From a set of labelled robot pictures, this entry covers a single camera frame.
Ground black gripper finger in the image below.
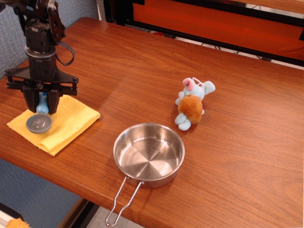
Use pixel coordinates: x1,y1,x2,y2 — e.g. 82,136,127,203
22,86,39,113
47,90,63,114

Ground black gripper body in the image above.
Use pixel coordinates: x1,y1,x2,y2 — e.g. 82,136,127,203
5,56,79,96

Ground blue handled grey spoon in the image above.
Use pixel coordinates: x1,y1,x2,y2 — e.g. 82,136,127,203
26,93,53,134

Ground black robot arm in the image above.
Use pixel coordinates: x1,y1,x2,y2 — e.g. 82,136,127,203
0,0,79,114

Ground yellow folded cloth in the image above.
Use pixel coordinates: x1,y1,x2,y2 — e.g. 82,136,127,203
7,95,100,156

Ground orange fuzzy object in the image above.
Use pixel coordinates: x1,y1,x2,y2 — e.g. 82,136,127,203
6,218,30,228

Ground blue and brown plush toy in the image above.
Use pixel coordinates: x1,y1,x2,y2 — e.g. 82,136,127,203
175,77,216,131

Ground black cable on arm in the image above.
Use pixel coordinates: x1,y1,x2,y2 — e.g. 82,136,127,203
55,40,76,67

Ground steel pan with wire handle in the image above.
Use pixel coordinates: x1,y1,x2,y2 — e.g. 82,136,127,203
105,123,185,228

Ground black metal frame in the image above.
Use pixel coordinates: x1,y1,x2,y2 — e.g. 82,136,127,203
104,0,304,66

